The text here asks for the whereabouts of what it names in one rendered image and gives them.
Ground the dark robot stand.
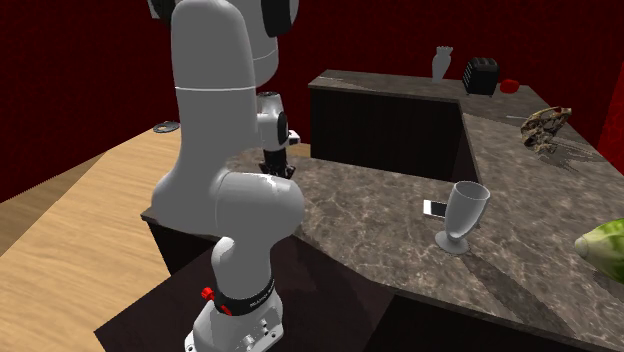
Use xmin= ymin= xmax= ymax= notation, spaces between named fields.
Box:
xmin=93 ymin=234 xmax=397 ymax=352

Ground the white smartphone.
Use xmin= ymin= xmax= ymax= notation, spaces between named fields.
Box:
xmin=421 ymin=198 xmax=450 ymax=220

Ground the grey goblet cup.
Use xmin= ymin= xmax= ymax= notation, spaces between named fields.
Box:
xmin=434 ymin=180 xmax=492 ymax=256

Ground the grey fluted vase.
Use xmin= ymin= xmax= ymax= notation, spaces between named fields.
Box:
xmin=431 ymin=45 xmax=455 ymax=84

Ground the black toaster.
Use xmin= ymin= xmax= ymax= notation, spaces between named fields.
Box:
xmin=461 ymin=56 xmax=501 ymax=98

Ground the brown skull figure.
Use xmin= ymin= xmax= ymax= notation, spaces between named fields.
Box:
xmin=519 ymin=106 xmax=574 ymax=159

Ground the green lettuce head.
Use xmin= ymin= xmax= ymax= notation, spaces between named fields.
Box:
xmin=573 ymin=218 xmax=624 ymax=287

